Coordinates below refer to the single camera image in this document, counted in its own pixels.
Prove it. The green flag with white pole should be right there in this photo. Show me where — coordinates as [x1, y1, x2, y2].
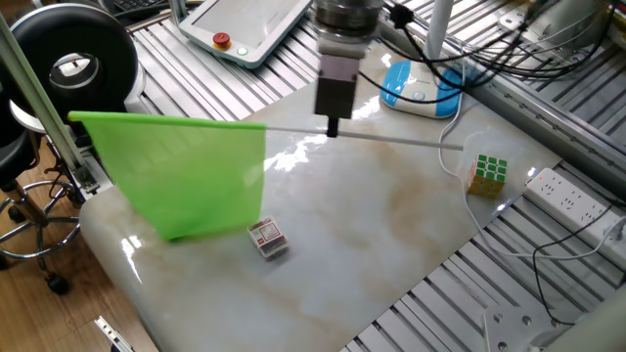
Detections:
[67, 110, 465, 242]

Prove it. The silver Schunk gripper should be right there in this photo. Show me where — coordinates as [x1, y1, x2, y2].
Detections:
[313, 52, 361, 139]

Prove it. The black office stool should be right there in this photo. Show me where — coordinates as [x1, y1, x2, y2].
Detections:
[0, 87, 84, 297]

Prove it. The clear box of paper clips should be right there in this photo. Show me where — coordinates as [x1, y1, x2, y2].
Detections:
[246, 215, 291, 260]

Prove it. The white lamp cable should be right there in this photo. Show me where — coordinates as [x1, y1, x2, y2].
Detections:
[437, 53, 626, 260]

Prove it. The aluminium frame post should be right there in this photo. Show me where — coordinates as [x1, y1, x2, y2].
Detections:
[0, 12, 102, 195]

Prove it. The thin black power cable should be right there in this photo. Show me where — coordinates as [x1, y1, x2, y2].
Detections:
[531, 202, 615, 327]

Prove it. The Rubik's cube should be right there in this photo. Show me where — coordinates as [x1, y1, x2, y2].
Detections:
[466, 154, 509, 200]

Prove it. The white teach pendant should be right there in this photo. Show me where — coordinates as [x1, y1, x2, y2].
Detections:
[178, 0, 313, 69]

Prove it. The white power strip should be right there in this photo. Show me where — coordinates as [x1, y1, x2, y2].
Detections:
[522, 167, 626, 273]

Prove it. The marble pattern board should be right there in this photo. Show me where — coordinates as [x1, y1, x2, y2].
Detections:
[78, 46, 563, 352]

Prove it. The black keyboard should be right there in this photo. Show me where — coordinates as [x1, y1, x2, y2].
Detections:
[112, 0, 167, 14]

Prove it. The blue and white desk lamp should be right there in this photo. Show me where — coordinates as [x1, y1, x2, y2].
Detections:
[380, 0, 464, 120]

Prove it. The black round ring device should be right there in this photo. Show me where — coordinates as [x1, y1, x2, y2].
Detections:
[9, 2, 156, 148]

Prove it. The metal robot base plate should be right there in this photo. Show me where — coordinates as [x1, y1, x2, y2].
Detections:
[482, 305, 563, 352]

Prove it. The metal bracket strip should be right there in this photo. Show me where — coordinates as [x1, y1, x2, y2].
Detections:
[94, 315, 136, 352]

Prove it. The aluminium frame rail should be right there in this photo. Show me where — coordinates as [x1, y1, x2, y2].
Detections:
[459, 48, 626, 197]

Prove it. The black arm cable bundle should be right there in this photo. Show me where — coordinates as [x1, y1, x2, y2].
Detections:
[356, 0, 617, 107]

